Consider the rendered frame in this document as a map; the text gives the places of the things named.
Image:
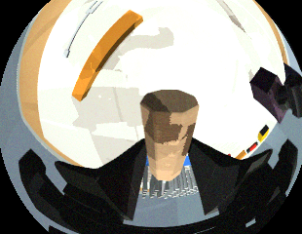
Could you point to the orange rectangular block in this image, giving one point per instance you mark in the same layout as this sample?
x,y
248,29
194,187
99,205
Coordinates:
x,y
103,51
242,154

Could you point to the light blue flat strip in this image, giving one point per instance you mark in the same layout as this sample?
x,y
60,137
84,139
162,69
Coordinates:
x,y
187,161

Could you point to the red-handled screwdriver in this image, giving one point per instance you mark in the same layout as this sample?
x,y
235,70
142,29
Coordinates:
x,y
253,146

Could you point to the yellow block with dark grey end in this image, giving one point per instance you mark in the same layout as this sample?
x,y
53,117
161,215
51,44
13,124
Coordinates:
x,y
263,133

